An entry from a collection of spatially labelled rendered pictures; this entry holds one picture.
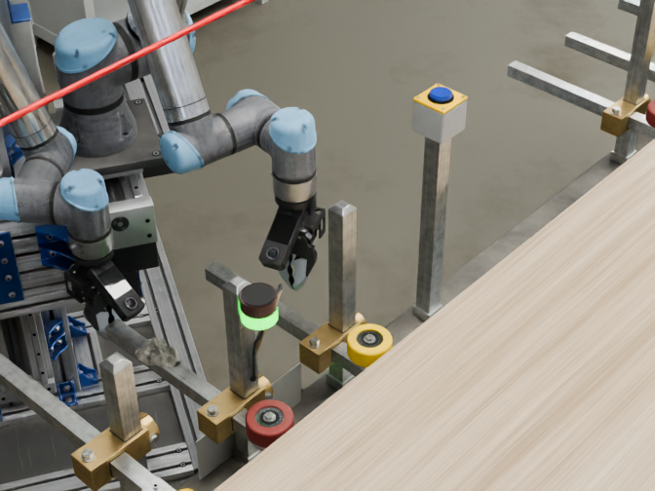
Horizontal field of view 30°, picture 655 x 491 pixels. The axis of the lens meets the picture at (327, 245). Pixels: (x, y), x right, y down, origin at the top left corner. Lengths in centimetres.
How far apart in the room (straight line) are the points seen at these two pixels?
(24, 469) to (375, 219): 148
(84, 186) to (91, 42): 34
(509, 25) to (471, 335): 291
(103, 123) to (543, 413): 98
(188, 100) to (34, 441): 122
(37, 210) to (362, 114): 240
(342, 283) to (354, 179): 190
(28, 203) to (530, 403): 91
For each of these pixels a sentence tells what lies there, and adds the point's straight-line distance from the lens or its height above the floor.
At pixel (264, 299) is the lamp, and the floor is 111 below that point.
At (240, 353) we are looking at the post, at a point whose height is 98.
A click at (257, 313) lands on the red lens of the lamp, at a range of 191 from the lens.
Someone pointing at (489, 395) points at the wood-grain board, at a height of 90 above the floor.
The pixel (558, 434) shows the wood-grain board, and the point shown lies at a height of 90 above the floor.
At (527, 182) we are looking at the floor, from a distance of 408.
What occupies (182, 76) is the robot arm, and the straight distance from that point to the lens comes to 202.
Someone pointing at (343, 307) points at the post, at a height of 91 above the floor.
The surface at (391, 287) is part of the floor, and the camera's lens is 363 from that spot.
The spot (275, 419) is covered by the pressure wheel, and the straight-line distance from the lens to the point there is 202.
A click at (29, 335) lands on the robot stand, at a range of 282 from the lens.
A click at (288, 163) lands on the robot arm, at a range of 204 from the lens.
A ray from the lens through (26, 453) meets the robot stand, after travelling 298.
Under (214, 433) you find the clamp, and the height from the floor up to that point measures 85.
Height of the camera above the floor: 239
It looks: 39 degrees down
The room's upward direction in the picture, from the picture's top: straight up
